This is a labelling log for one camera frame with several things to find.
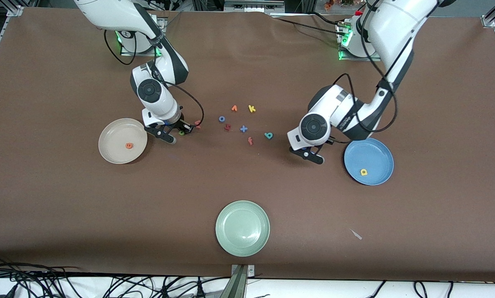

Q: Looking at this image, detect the blue round plate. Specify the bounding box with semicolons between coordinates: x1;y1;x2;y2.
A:
344;137;395;186

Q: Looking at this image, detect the beige round plate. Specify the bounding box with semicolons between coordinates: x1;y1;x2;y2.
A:
98;118;148;165

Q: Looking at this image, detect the brown table cover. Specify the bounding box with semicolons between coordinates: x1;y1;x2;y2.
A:
0;7;495;283

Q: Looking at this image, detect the green round plate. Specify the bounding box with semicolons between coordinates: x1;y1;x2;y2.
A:
215;200;270;257

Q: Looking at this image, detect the metal equipment rack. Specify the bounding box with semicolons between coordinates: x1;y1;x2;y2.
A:
191;0;314;14

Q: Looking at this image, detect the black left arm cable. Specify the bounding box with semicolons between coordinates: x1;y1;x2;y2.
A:
332;0;398;144

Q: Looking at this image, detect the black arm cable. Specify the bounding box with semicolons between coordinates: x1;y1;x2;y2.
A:
104;29;204;127
332;0;398;144

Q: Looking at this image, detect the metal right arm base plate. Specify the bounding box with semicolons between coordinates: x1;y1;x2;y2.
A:
120;29;166;57

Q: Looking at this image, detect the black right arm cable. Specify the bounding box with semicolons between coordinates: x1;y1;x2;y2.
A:
104;29;204;127

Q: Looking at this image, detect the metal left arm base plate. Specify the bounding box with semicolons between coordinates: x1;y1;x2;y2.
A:
337;23;383;62

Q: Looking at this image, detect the black base cable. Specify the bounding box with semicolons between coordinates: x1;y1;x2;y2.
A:
268;14;347;38

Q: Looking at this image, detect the black cable tangle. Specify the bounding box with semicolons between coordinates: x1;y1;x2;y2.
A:
107;275;231;298
0;255;84;298

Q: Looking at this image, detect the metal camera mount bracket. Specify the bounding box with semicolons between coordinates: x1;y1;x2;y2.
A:
230;264;256;298

